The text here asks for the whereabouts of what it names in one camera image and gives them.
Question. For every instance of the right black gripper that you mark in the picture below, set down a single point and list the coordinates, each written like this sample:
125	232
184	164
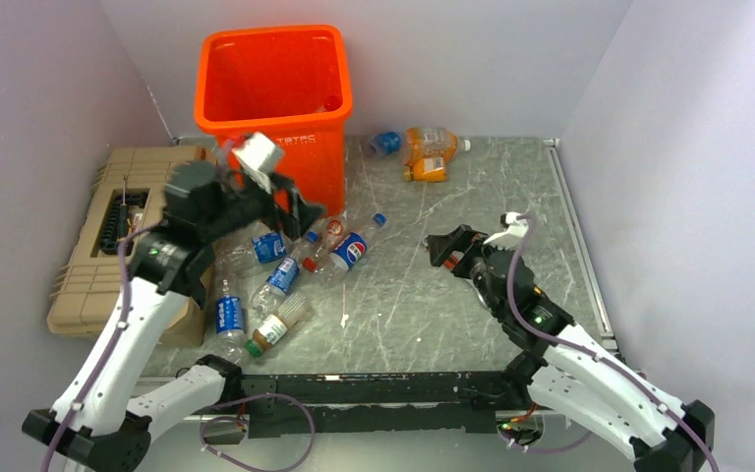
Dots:
460	239

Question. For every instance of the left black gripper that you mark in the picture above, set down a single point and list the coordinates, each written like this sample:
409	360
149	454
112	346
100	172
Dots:
300	215

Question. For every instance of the red cap clear bottle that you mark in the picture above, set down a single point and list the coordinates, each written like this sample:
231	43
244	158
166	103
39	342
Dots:
331	231

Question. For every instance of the blue label bottle white cap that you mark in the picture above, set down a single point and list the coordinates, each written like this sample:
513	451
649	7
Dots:
240	253

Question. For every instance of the pepsi bottle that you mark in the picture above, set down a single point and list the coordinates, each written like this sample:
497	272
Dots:
356	243

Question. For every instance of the red label bottle corner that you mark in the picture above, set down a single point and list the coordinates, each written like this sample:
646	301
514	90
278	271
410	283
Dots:
331	104

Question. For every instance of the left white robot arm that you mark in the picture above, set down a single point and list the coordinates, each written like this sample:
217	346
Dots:
98	422

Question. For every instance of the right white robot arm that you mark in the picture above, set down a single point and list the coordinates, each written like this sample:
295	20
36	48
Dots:
563	368

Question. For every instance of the orange plastic bin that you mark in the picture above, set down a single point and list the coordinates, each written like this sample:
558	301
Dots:
271	80

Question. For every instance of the blue label water bottle middle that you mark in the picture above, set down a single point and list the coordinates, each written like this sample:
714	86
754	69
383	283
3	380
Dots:
277	286

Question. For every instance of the blue label water bottle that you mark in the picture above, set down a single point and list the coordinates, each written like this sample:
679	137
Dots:
230	320
277	286

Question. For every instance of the small orange bottle far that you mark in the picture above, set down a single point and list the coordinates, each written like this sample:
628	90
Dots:
430	169

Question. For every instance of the brown tea bottle green cap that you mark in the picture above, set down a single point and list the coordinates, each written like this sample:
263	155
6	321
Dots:
276	324

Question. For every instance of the large orange juice bottle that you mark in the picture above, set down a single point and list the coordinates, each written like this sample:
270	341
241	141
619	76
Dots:
422	142

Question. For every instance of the blue crushed bottle far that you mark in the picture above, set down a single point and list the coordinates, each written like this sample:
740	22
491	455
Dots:
384	144

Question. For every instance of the blue label water bottle left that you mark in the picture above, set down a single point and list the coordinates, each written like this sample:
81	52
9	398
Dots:
230	320

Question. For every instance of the tan tool case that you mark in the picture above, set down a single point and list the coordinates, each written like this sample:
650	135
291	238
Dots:
86	289

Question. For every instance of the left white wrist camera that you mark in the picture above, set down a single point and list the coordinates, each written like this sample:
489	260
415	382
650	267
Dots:
258	156

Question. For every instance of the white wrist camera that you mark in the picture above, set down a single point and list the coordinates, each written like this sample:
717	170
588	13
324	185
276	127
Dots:
258	156
515	226

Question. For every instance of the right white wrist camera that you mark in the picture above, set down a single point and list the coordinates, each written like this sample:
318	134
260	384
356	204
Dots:
515	226

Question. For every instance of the black base frame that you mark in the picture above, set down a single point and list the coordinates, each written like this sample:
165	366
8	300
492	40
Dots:
474	402

